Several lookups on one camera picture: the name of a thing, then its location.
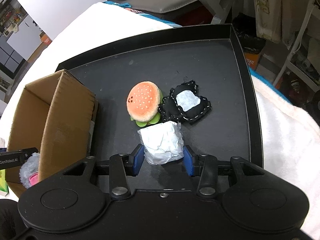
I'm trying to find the grey fluffy plush toy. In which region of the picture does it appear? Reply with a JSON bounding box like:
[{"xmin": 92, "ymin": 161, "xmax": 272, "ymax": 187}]
[{"xmin": 19, "ymin": 153, "xmax": 40, "ymax": 189}]

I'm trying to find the white soft bundle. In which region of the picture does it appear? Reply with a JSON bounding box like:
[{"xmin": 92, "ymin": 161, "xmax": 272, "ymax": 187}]
[{"xmin": 138, "ymin": 121, "xmax": 184, "ymax": 165}]

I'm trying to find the black stitched fabric pouch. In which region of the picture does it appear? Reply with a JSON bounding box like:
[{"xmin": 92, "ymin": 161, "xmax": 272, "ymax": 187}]
[{"xmin": 158, "ymin": 80, "xmax": 212, "ymax": 124}]

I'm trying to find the plush hamburger toy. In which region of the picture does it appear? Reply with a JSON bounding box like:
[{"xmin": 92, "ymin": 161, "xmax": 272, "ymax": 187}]
[{"xmin": 126, "ymin": 81, "xmax": 163, "ymax": 127}]

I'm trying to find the green tissue box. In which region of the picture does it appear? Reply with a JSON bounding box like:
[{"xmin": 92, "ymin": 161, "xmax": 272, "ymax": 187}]
[{"xmin": 0, "ymin": 170, "xmax": 9, "ymax": 197}]

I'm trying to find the black tray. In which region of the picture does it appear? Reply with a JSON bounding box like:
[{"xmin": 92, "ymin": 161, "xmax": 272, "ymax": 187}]
[{"xmin": 55, "ymin": 23, "xmax": 264, "ymax": 193}]

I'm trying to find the brown cardboard box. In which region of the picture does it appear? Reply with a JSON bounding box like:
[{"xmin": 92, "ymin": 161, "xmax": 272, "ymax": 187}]
[{"xmin": 5, "ymin": 68, "xmax": 99, "ymax": 198}]

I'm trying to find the white blanket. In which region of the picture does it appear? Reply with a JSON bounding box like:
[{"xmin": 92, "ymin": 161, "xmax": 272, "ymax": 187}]
[{"xmin": 1, "ymin": 2, "xmax": 319, "ymax": 239}]

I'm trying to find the orange cardboard box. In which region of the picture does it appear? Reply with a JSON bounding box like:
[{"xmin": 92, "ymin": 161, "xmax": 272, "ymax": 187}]
[{"xmin": 41, "ymin": 34, "xmax": 52, "ymax": 45}]

